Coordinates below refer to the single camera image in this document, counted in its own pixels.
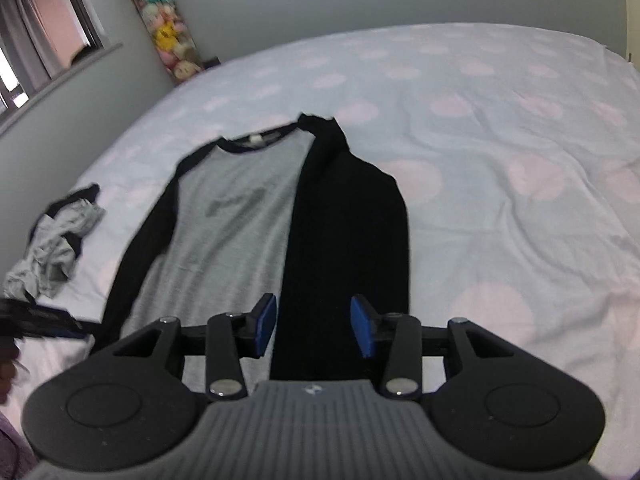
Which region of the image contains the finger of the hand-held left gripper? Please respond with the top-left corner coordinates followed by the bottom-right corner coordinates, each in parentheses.
top-left (29, 305), bottom-right (87, 341)

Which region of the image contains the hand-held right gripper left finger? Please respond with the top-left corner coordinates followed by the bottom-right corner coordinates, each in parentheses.
top-left (113, 293), bottom-right (278, 402)

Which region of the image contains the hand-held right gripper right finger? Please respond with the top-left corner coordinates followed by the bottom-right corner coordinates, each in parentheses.
top-left (349, 293), bottom-right (517, 402)

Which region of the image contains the grey shirt with black sleeves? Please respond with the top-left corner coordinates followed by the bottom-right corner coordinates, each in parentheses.
top-left (92, 113), bottom-right (412, 386)

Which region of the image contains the crumpled grey and black garment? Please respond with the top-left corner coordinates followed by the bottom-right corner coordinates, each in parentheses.
top-left (2, 183), bottom-right (106, 302)

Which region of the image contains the purple fuzzy cloth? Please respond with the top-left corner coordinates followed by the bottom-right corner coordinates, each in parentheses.
top-left (0, 400), bottom-right (37, 468)

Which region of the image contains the polka dot bed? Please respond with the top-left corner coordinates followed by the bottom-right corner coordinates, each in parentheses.
top-left (0, 22), bottom-right (640, 463)

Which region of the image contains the plush toy storage tube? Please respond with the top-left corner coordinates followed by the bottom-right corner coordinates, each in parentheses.
top-left (118, 0), bottom-right (207, 86)

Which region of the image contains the window with dark frame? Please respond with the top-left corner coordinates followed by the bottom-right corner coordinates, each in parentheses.
top-left (0, 0), bottom-right (124, 133)

